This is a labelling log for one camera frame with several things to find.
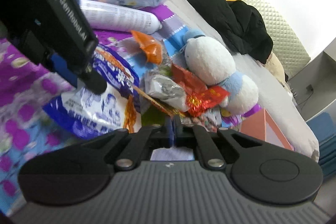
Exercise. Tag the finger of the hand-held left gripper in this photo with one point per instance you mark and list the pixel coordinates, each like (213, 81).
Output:
(94, 82)
(63, 67)

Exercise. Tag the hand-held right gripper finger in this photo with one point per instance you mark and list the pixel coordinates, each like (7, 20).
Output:
(171, 134)
(177, 137)

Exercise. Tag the blue and white snack packet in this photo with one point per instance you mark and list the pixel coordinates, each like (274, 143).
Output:
(99, 108)

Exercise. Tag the brown printed snack packet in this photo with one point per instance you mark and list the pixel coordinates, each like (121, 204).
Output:
(204, 119)

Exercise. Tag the pink cardboard box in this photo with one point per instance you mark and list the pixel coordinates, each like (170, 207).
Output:
(265, 129)

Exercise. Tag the silver snack packet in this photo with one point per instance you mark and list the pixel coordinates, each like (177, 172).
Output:
(165, 90)

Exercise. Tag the purple striped floral bedsheet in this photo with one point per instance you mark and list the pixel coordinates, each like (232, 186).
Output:
(21, 87)

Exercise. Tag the shiny red snack packet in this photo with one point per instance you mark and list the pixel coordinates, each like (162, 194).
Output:
(207, 98)

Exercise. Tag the dark red snack packet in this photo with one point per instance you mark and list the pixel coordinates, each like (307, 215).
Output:
(189, 79)

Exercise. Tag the orange snack packet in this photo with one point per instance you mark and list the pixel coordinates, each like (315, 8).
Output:
(148, 45)

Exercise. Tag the white spray can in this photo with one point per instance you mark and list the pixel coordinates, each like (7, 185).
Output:
(118, 15)

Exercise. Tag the white and blue plush toy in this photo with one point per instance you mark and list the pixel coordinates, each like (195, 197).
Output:
(210, 61)

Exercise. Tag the beige plush pillow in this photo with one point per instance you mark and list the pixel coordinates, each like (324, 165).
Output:
(275, 66)

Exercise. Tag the black jacket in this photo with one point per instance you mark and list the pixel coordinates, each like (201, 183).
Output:
(231, 19)

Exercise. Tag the blue foam panel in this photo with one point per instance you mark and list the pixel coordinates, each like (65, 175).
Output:
(324, 145)

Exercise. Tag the cream quilted headboard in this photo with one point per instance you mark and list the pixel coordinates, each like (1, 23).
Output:
(275, 3)

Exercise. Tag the grey wall cabinet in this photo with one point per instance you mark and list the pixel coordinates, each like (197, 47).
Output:
(320, 74)

